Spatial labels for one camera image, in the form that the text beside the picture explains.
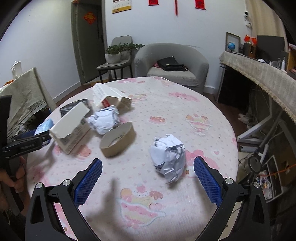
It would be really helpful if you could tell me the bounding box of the black monitor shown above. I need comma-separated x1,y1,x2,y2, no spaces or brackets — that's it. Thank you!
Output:
255,35,285,63

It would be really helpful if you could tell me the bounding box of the grey dining chair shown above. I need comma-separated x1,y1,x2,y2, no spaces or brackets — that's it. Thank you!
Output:
96,35,133,83

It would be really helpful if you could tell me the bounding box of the black Face tissue pack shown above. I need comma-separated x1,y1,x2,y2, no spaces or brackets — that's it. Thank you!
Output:
59,99,90,117

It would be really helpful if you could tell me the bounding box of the pink cartoon tablecloth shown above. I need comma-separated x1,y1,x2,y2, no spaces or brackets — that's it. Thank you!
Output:
27,77,238,240

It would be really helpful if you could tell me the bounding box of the small blue globe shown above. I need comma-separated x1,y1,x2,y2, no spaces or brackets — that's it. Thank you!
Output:
227,42,235,52

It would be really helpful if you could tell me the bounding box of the person left hand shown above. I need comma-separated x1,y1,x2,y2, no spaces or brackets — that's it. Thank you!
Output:
0,156,27,194

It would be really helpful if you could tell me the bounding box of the white red SanDisk box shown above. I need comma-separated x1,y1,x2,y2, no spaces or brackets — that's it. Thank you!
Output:
92,83,132,109

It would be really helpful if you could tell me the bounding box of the blue face mask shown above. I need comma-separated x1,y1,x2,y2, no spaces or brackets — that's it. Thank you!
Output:
34,118,54,136

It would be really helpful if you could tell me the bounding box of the white kettle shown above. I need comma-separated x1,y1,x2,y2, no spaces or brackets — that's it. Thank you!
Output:
11,61,23,79

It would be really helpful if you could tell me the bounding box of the wall calendar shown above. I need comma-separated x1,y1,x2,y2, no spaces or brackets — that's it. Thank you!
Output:
112,0,132,14

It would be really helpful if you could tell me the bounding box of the white paper ball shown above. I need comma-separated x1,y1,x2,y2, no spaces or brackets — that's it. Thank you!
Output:
149,133,186,184

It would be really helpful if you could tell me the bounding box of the dark green door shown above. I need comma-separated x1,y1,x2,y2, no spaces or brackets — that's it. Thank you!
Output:
71,1,105,84

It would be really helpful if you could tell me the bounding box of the potted green plant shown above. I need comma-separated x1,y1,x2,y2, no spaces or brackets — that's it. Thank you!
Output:
105,43,144,64

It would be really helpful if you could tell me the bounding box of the brown cardboard tape ring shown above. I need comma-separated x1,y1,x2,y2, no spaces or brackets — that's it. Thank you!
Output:
99,121,136,158

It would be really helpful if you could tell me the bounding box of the framed picture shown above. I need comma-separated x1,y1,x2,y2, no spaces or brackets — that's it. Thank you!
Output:
225,32,241,53

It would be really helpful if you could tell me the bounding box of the beige patterned tablecloth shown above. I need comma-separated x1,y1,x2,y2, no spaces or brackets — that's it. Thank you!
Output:
1,67,57,137

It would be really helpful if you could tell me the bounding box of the red wall banner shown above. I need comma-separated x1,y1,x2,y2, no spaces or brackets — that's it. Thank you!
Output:
195,0,206,10

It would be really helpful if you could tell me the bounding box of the grey armchair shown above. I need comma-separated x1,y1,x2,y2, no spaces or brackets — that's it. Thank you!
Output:
134,43,209,94

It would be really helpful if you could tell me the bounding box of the white security camera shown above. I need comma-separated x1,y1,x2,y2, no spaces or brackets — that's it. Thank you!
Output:
244,11,251,28

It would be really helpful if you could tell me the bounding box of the white torn carton box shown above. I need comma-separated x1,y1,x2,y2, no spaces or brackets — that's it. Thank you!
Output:
49,103,90,154

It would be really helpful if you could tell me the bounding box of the black handbag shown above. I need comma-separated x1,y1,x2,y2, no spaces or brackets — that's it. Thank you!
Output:
157,56,188,72

